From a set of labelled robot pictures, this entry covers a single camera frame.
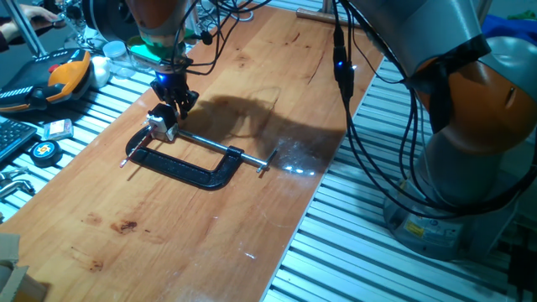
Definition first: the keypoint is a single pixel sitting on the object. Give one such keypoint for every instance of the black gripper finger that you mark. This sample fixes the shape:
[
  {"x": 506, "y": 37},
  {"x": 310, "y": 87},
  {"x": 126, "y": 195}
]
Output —
[
  {"x": 189, "y": 102},
  {"x": 168, "y": 102}
]

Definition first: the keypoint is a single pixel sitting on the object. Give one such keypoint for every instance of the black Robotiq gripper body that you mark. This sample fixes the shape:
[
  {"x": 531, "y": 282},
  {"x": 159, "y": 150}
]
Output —
[{"x": 172, "y": 84}]

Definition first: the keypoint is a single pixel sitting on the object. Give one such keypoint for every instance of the person forearm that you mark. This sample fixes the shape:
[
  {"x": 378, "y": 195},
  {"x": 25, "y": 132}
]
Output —
[{"x": 8, "y": 31}]

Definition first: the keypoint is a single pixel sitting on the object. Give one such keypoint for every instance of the bare person hand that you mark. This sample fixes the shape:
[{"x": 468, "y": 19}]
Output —
[{"x": 38, "y": 12}]

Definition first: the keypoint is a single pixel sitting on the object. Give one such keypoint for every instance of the glass jar white lid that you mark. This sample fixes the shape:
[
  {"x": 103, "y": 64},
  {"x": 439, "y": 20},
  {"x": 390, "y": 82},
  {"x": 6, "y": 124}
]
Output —
[{"x": 115, "y": 56}]

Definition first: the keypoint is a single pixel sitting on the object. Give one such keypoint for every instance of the black iron C-clamp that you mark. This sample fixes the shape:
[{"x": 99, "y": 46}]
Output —
[{"x": 180, "y": 170}]

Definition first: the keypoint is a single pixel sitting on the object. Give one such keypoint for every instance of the white plastic figurine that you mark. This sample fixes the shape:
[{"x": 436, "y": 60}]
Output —
[{"x": 100, "y": 71}]

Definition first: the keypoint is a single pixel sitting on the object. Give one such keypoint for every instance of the orange black teach pendant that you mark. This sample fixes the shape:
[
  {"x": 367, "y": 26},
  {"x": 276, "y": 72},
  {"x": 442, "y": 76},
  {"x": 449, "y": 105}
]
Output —
[{"x": 67, "y": 75}]

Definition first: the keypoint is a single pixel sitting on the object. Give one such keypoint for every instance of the small white pink card pack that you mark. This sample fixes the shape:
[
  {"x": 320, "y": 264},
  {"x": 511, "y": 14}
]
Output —
[{"x": 58, "y": 129}]

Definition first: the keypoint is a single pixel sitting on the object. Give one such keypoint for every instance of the black blue tape measure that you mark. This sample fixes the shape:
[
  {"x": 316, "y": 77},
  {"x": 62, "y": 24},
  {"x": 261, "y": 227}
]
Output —
[{"x": 45, "y": 152}]

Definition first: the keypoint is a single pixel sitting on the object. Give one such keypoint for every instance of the orange wooden board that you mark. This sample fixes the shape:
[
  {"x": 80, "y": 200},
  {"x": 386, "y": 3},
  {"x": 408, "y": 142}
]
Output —
[{"x": 210, "y": 235}]

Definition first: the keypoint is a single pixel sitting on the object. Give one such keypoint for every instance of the silver metal stand leg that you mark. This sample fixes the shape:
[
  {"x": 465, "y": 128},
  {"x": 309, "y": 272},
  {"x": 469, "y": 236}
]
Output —
[{"x": 27, "y": 31}]

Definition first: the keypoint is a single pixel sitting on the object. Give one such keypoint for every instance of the black computer keyboard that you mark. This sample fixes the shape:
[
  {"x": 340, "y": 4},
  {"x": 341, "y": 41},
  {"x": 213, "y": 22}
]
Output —
[{"x": 12, "y": 136}]

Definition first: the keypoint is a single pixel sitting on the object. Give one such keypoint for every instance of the chrome pipe fitting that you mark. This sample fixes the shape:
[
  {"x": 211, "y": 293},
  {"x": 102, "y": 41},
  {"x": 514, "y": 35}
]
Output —
[{"x": 14, "y": 186}]

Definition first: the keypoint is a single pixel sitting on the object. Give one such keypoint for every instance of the blue plastic bag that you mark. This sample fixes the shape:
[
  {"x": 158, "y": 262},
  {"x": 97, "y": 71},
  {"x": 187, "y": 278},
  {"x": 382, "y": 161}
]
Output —
[{"x": 509, "y": 27}]

